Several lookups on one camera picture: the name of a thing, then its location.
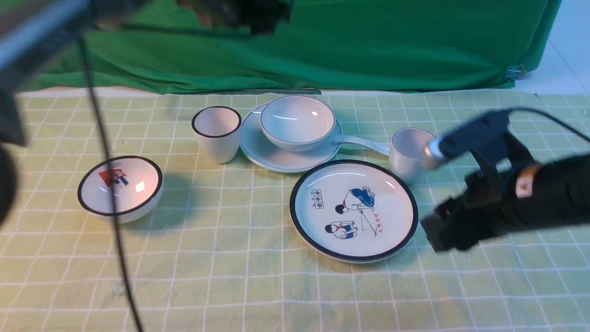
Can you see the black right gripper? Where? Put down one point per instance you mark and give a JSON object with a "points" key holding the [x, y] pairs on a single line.
{"points": [[529, 198]]}

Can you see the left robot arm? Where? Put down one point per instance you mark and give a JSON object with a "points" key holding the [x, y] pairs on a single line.
{"points": [[32, 35]]}

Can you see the black-rimmed bowl with flag picture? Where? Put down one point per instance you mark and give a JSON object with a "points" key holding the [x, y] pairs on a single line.
{"points": [[127, 187]]}

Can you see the green backdrop cloth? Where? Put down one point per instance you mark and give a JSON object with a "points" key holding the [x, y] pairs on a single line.
{"points": [[395, 45]]}

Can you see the black-rimmed plate with cartoon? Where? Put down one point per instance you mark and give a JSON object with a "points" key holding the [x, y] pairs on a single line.
{"points": [[353, 211]]}

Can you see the plain white thin-rimmed bowl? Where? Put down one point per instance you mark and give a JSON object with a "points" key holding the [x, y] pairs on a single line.
{"points": [[297, 123]]}

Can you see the metal binder clip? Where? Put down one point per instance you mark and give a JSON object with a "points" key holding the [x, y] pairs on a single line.
{"points": [[514, 73]]}

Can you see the plain white ceramic spoon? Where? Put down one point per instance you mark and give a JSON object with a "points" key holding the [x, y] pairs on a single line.
{"points": [[353, 140]]}

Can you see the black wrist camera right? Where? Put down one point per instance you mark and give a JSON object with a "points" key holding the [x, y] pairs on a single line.
{"points": [[486, 137]]}

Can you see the white cup thick black rim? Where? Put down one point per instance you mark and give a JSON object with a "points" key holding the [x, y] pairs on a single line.
{"points": [[218, 132]]}

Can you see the light green checked tablecloth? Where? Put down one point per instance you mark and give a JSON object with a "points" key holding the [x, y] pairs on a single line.
{"points": [[220, 254]]}

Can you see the plain white thin-rimmed plate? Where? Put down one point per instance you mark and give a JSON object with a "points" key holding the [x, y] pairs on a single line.
{"points": [[257, 148]]}

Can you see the white cup thin rim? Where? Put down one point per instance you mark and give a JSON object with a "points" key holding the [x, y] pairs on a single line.
{"points": [[405, 153]]}

